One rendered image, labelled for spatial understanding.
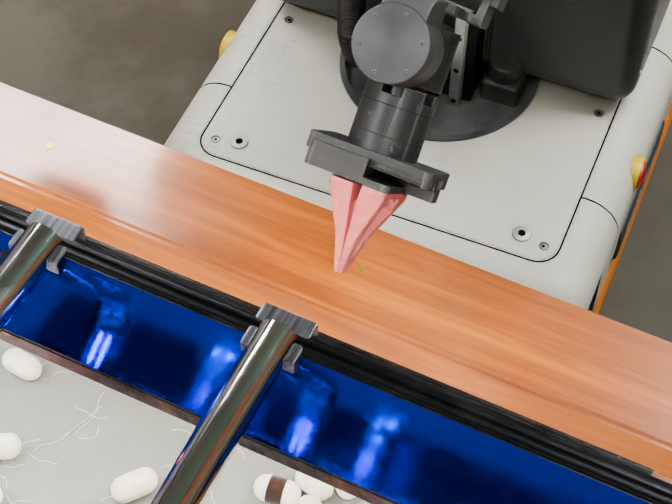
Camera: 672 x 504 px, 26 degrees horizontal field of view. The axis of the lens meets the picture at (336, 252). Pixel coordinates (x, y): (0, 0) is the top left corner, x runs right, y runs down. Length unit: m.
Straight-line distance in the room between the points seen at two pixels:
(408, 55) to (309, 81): 1.02
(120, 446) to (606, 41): 0.99
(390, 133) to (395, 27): 0.10
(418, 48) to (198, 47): 1.48
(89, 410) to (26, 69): 1.34
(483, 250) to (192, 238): 0.67
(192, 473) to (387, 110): 0.44
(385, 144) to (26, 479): 0.39
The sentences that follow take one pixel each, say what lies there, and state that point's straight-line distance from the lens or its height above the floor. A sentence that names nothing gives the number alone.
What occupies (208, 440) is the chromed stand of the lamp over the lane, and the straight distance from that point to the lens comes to 0.75.
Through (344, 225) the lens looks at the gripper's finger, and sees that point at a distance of 1.11.
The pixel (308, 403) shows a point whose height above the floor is 1.09.
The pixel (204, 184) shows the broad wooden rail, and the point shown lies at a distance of 1.30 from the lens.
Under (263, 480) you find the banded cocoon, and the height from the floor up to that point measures 0.76.
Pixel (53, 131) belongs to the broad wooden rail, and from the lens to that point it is 1.36.
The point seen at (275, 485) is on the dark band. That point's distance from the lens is 1.14.
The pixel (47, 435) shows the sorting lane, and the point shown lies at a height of 0.74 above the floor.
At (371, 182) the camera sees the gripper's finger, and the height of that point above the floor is 0.92.
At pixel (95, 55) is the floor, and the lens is 2.50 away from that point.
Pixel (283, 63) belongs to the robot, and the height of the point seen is 0.28.
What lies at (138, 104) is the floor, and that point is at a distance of 2.41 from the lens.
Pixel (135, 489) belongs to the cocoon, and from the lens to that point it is 1.15.
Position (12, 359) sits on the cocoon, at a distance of 1.23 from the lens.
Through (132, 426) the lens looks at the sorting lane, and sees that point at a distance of 1.20.
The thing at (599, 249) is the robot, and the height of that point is 0.26.
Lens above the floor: 1.78
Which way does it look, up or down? 54 degrees down
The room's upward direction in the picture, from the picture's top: straight up
